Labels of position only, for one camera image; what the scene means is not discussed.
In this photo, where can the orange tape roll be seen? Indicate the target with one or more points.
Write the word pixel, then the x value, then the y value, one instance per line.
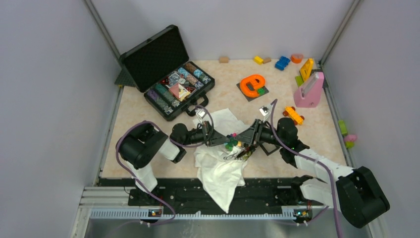
pixel 296 58

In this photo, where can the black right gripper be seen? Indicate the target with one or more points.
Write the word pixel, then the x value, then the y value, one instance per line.
pixel 252 135

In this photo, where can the colourful beaded brooch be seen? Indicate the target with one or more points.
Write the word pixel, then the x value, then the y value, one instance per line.
pixel 232 143

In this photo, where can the yellow perforated toy block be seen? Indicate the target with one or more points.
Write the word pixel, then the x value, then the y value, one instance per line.
pixel 306 69

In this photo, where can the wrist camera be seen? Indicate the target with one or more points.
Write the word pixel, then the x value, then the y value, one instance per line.
pixel 200 113
pixel 265 111

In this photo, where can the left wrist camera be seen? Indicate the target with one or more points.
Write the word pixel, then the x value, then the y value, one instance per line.
pixel 200 113

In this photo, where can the green flat toy piece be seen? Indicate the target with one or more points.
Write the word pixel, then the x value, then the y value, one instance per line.
pixel 299 80

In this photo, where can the yellow toy car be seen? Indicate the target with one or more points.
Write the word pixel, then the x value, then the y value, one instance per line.
pixel 293 115

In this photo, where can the black poker chip case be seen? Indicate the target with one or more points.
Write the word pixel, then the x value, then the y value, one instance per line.
pixel 161 69

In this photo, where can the white printed t-shirt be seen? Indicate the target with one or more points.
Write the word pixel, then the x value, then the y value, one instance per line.
pixel 219 171

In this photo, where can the yellow toy brick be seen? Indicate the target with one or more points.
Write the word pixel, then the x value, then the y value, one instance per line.
pixel 258 60

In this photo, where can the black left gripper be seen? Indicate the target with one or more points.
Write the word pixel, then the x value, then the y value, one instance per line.
pixel 213 138

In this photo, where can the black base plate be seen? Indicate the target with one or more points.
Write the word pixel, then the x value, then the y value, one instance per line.
pixel 187 196

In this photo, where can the orange letter e toy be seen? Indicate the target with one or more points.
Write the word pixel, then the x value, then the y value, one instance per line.
pixel 251 84

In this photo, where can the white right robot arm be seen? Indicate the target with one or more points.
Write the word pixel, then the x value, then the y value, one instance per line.
pixel 354 192

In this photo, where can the pink wedge stand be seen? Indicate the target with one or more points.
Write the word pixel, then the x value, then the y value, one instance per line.
pixel 309 93

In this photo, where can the blue toy brick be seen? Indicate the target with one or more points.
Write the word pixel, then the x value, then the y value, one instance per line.
pixel 282 63

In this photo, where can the black square frame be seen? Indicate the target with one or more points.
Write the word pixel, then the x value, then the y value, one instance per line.
pixel 269 148

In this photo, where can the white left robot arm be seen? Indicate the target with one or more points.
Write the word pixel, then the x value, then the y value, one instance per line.
pixel 143 141

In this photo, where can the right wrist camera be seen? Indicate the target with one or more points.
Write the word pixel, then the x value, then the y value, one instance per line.
pixel 265 111

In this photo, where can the pink and green toy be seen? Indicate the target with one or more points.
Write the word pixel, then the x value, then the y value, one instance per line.
pixel 349 139

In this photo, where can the tan wooden block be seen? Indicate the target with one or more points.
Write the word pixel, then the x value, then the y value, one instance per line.
pixel 223 59

